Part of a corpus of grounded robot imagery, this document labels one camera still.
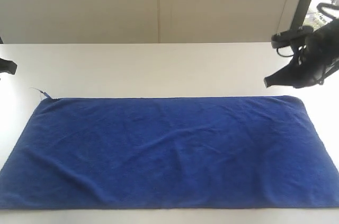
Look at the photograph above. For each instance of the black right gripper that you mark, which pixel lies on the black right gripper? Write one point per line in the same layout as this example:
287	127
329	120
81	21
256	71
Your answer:
317	61

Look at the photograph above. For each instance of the blue microfiber towel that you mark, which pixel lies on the blue microfiber towel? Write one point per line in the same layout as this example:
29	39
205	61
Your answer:
163	153

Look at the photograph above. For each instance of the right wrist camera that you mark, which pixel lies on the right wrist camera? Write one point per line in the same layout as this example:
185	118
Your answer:
290	42

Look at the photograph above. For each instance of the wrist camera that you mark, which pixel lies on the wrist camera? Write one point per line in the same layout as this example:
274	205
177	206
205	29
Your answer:
290	42
8	66

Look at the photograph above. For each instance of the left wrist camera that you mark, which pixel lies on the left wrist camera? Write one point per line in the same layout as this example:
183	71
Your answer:
8	66

